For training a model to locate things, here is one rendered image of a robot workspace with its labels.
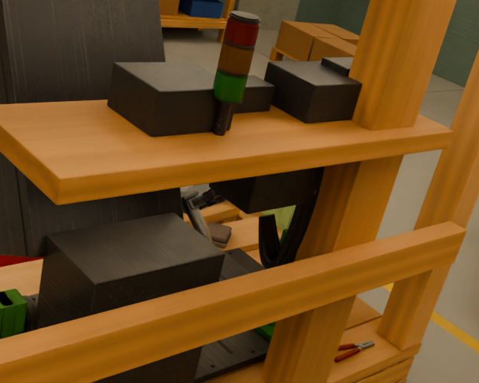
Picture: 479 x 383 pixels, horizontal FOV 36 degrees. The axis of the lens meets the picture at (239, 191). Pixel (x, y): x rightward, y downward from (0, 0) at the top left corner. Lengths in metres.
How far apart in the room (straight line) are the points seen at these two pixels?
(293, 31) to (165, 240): 6.63
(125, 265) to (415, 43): 0.67
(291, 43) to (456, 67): 2.43
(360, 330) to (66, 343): 1.11
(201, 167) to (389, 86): 0.46
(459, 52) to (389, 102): 8.14
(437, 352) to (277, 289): 2.51
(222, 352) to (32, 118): 0.86
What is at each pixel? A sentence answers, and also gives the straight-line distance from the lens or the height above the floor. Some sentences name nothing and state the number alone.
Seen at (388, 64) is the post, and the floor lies 1.67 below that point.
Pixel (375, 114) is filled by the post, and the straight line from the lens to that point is 1.42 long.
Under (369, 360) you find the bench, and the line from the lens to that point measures 1.96.
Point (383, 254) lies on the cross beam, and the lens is 1.58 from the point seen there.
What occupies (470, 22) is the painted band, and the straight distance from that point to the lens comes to 9.51.
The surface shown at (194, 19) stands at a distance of 8.18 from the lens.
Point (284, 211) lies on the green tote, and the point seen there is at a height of 0.86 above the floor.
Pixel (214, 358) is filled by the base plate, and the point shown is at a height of 0.90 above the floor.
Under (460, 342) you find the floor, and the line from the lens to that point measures 3.98.
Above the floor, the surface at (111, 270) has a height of 1.24.
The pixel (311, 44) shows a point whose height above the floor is 0.36.
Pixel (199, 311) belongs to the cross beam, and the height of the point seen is 1.27.
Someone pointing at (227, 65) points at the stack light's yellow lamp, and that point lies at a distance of 1.15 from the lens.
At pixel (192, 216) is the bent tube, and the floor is 1.21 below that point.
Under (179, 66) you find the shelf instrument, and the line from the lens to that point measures 1.25.
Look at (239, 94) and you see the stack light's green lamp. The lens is 1.17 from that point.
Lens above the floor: 1.95
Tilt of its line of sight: 24 degrees down
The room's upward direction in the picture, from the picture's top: 14 degrees clockwise
